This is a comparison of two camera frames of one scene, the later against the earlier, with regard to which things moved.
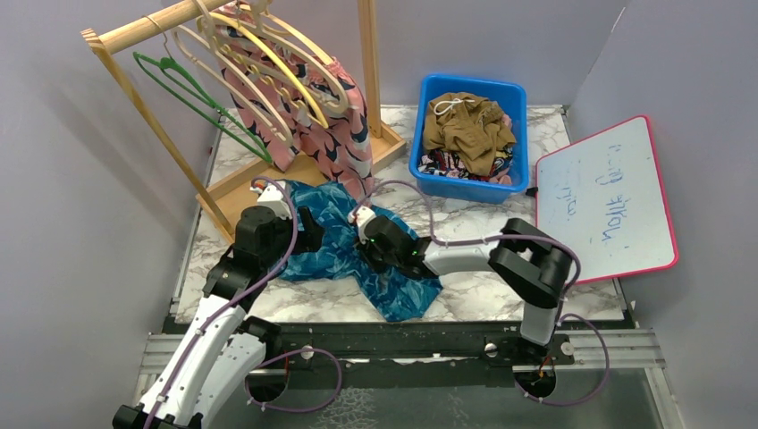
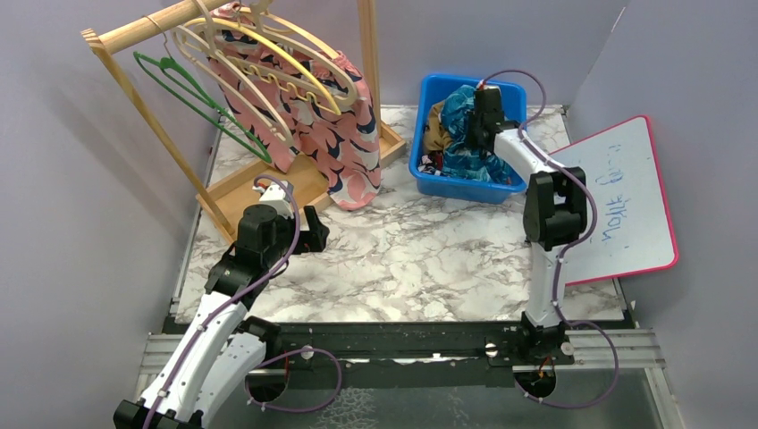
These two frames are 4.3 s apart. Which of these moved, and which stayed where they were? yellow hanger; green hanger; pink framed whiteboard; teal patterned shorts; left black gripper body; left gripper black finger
Moved: yellow hanger; teal patterned shorts
Stayed: left gripper black finger; left black gripper body; pink framed whiteboard; green hanger
